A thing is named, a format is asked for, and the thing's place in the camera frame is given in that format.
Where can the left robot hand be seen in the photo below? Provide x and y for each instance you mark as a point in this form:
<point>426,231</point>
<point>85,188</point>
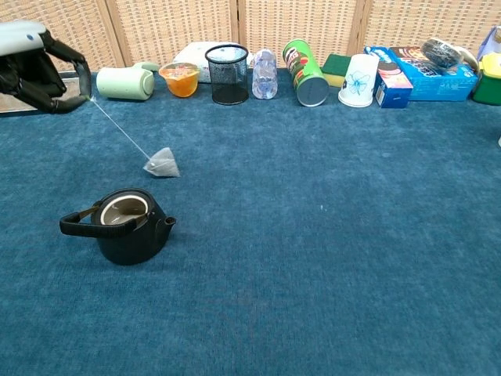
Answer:
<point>35,74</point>

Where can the silver metal tray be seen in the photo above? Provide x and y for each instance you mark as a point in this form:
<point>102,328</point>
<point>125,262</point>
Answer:
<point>15,103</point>

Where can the pale green mug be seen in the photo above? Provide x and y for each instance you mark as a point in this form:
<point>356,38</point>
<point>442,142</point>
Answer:
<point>123,83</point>

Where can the woven folding screen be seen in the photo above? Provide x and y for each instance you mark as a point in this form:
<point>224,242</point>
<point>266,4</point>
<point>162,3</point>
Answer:
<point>168,27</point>

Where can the orange jelly cup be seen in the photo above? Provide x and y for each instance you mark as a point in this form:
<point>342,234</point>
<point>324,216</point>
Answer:
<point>182,82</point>

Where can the white plastic packet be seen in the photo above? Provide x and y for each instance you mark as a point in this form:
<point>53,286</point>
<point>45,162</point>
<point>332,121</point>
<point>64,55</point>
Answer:
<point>192,55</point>

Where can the black mesh pen holder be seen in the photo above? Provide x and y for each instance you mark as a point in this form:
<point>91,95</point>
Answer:
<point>229,78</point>

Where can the clear plastic water bottle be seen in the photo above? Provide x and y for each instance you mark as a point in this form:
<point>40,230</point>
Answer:
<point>265,76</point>

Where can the green chips can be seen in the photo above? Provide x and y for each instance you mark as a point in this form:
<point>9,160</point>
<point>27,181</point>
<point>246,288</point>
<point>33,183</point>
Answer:
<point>307,76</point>

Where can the blue table cloth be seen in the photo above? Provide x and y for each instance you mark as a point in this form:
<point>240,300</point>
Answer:
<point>274,235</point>

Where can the green yellow sponge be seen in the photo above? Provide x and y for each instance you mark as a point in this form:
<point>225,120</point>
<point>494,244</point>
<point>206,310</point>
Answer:
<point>334,70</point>

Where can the white paper cup blue flower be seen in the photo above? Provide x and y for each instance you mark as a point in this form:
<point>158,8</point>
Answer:
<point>358,82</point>

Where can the small blue cookie box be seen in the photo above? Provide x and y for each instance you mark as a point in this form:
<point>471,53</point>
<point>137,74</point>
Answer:
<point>391,86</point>

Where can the large blue cookie box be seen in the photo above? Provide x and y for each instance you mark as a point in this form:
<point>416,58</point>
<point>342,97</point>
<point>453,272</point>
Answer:
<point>442,82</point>

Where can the green container yellow lid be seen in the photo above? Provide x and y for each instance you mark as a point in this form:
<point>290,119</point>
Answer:
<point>489,80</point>

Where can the purple white package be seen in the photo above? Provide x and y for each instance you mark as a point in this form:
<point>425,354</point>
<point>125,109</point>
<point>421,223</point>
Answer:
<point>489,43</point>

